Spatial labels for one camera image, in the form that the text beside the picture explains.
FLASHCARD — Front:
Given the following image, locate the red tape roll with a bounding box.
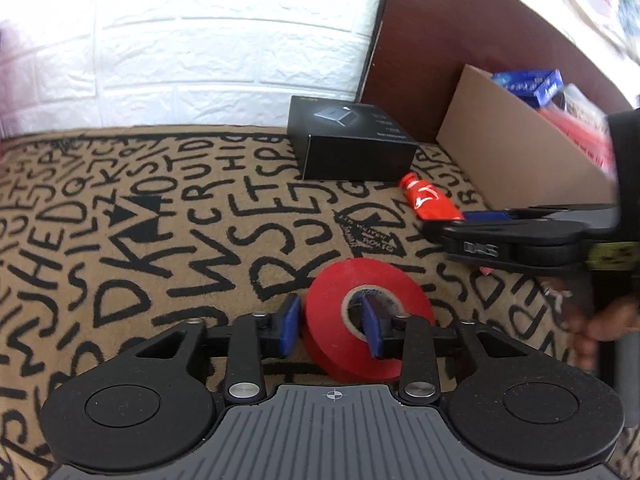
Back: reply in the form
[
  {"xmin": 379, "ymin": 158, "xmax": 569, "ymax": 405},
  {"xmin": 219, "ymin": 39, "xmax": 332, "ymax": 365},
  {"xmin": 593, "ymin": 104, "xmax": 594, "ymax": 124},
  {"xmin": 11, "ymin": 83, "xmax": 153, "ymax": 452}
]
[{"xmin": 302, "ymin": 258, "xmax": 435, "ymax": 384}]

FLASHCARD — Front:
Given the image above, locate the blue medicine box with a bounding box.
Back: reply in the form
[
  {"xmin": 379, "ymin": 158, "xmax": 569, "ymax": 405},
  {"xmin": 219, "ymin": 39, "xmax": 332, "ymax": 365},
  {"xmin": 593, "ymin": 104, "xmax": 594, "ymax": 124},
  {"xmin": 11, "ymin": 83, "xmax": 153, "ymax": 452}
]
[{"xmin": 491, "ymin": 70, "xmax": 564, "ymax": 110}]

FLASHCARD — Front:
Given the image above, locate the person hand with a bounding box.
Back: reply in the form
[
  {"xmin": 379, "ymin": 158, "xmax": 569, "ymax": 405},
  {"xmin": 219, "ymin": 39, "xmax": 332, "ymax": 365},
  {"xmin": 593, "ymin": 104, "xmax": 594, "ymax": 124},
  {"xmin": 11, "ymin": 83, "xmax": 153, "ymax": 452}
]
[{"xmin": 542, "ymin": 278, "xmax": 639, "ymax": 372}]

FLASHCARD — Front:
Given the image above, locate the red tube package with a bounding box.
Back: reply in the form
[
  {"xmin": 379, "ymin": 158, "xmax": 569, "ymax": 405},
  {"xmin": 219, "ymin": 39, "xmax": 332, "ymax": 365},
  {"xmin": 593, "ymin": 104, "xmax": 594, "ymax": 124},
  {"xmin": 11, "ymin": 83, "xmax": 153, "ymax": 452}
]
[{"xmin": 399, "ymin": 172, "xmax": 463, "ymax": 221}]

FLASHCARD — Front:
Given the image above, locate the brown cardboard box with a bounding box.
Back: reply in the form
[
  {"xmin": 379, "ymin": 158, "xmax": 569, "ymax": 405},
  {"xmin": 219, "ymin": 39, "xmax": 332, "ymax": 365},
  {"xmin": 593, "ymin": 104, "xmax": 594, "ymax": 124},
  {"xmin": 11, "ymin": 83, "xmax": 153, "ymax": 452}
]
[{"xmin": 437, "ymin": 65, "xmax": 617, "ymax": 209}]

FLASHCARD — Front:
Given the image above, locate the black cardboard box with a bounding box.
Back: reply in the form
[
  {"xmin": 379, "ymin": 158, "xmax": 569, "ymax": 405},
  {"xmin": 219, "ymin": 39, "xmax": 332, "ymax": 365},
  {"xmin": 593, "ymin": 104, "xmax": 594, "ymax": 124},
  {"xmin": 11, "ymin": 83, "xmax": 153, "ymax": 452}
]
[{"xmin": 286, "ymin": 96, "xmax": 419, "ymax": 182}]

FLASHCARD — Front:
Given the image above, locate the dark brown headboard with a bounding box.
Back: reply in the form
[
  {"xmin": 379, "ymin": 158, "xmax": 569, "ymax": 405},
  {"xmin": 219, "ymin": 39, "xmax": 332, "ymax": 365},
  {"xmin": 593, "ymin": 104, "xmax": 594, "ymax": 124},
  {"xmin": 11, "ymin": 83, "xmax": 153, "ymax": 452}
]
[{"xmin": 359, "ymin": 0, "xmax": 630, "ymax": 142}]

